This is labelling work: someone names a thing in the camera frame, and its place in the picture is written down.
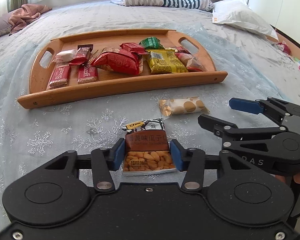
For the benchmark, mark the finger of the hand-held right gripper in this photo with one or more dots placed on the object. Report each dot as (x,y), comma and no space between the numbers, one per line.
(215,124)
(245,105)

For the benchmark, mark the yellow snack packet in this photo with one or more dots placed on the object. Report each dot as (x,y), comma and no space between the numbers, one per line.
(165,61)

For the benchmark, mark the bed with pale sheet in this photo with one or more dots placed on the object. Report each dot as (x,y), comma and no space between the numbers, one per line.
(90,17)

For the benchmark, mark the white wardrobe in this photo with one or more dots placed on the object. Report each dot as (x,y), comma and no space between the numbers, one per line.
(277,0)

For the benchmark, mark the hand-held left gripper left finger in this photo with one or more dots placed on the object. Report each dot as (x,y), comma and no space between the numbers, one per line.
(117,155)

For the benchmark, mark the polka dot snack packet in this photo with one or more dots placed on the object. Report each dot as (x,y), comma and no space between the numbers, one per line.
(182,106)

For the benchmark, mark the green snack packet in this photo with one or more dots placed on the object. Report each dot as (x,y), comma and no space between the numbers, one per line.
(151,42)

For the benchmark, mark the white pastry packet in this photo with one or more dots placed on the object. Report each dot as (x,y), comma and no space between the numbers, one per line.
(65,55)

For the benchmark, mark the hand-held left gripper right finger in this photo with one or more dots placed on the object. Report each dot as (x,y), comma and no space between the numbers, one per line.
(176,155)

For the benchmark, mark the large red peanut packet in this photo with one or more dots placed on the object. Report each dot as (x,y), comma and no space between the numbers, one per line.
(115,61)

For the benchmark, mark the red caramel biscuit packet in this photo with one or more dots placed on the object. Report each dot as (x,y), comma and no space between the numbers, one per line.
(58,76)
(87,73)

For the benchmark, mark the small red white bag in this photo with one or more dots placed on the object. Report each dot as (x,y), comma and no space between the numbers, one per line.
(283,48)

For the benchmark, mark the pink crumpled cloth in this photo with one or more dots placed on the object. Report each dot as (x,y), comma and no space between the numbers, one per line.
(25,16)

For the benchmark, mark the white pillow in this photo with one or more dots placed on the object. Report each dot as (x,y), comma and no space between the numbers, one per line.
(240,15)

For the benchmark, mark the bun packet with pink edge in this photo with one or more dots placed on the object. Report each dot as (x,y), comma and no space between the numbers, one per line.
(191,62)

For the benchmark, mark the red wafer bar packet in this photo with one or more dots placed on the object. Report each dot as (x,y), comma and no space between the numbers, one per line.
(81,55)

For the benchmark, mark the brown sunflower seed packet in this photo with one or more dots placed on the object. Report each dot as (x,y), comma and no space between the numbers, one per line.
(146,142)

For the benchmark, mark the small red snack packet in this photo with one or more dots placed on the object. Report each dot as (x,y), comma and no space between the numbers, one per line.
(132,47)

